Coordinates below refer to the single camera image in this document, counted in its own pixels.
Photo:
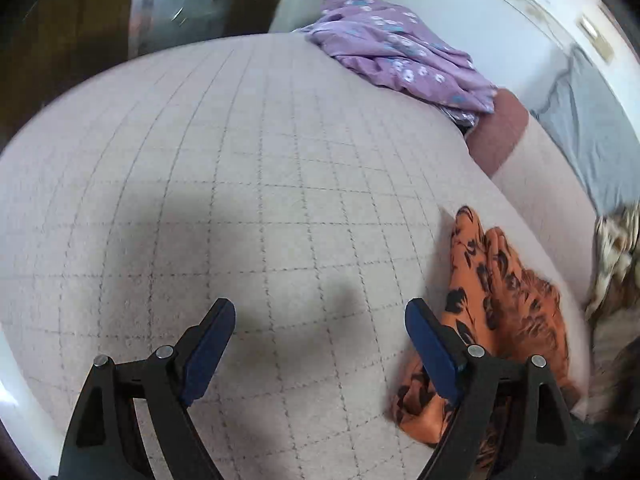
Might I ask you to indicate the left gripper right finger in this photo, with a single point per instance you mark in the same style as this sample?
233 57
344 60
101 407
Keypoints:
441 350

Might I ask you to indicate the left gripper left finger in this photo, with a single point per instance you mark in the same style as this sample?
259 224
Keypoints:
200 349

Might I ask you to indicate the orange black floral cloth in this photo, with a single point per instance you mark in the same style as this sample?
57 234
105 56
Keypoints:
513 419

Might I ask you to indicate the striped beige blanket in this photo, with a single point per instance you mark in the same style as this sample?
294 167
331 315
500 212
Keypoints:
613 395

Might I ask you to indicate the cream floral crumpled cloth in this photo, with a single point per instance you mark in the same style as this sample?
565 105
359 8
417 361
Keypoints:
617 244

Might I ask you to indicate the beige bolster with maroon end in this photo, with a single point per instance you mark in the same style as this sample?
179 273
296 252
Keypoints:
519 156

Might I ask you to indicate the beige checkered mattress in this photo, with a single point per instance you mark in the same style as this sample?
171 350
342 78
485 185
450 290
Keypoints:
256 169

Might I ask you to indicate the grey pillow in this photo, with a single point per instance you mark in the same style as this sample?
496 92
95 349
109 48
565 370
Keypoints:
589 126

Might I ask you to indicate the purple floral garment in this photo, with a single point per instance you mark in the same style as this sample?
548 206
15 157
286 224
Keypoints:
391 47

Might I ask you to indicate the wooden glass-panel wardrobe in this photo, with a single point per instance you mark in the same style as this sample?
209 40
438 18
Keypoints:
49 46

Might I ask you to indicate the wall switch plate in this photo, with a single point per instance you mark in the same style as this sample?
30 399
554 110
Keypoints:
596 39

